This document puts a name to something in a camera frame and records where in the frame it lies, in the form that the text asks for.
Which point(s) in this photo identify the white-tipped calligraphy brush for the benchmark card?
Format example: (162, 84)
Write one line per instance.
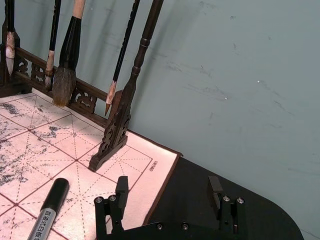
(10, 62)

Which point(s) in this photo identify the slim brush with reddish tip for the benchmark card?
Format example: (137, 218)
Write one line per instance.
(125, 42)

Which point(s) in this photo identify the pink gridded calligraphy practice cloth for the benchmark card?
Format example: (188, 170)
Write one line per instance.
(62, 155)

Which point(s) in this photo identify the large bushy calligraphy brush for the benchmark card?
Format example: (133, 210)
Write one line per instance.
(70, 50)

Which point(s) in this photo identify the black-capped grey marker pen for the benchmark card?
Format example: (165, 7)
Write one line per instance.
(53, 200)

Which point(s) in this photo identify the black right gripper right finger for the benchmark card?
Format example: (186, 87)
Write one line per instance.
(214, 193)

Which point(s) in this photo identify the dark carved wooden brush rack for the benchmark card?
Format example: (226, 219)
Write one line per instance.
(147, 30)

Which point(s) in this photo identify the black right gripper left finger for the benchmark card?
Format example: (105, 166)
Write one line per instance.
(121, 200)

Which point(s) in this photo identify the black table cloth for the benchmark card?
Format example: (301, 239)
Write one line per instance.
(195, 180)

